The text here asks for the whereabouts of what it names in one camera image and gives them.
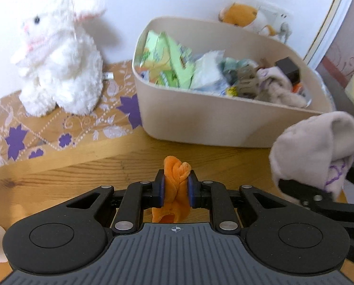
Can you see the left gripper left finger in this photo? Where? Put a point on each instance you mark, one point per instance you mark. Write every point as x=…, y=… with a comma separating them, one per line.
x=137, y=197

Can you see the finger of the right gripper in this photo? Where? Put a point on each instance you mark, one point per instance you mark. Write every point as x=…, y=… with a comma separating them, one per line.
x=318, y=200

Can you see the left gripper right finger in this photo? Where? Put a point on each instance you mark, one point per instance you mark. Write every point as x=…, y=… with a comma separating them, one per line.
x=214, y=197

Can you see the orange cloth scrunchie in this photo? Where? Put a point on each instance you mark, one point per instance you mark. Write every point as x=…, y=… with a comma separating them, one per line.
x=176, y=207

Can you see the beige purple sock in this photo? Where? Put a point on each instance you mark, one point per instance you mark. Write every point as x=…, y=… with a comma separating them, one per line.
x=318, y=152

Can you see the dark olive hair claw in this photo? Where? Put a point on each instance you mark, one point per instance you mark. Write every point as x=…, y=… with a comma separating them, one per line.
x=247, y=84

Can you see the green plaid scrunchie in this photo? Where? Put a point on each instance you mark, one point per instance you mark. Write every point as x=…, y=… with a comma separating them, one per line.
x=229, y=67

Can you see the blue white snack packet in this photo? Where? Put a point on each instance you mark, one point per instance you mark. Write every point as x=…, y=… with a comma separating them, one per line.
x=207, y=75

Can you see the green snack packet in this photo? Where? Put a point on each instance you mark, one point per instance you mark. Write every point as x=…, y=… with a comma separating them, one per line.
x=166, y=62

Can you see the black small box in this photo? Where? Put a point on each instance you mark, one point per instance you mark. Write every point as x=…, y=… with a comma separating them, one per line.
x=290, y=69

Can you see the purple floral table runner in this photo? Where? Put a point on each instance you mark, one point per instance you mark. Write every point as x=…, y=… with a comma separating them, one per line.
x=23, y=137

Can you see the white plush bunny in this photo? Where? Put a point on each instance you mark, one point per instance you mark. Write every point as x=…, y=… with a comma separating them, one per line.
x=62, y=66

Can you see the orange white plush hamster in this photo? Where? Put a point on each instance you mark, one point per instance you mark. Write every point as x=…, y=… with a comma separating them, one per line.
x=248, y=18

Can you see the white wall socket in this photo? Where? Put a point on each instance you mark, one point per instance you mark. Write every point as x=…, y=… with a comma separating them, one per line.
x=279, y=18

